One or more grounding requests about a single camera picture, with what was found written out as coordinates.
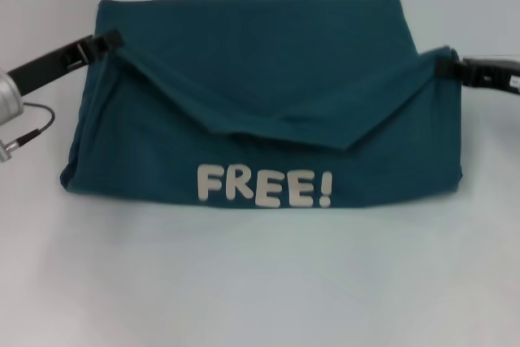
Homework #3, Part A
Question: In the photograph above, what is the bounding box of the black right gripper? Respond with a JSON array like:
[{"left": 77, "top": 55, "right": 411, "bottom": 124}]
[{"left": 436, "top": 56, "right": 520, "bottom": 95}]

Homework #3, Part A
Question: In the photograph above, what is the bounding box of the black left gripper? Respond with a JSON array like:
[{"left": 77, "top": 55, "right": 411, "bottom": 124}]
[{"left": 6, "top": 29, "right": 125, "bottom": 94}]

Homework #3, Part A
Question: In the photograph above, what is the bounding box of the blue T-shirt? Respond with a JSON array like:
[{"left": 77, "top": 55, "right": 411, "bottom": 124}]
[{"left": 58, "top": 0, "right": 464, "bottom": 210}]

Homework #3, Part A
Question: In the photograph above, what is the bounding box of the silver plug with black cable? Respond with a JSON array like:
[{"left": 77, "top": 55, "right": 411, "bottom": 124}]
[{"left": 0, "top": 102, "right": 56, "bottom": 163}]

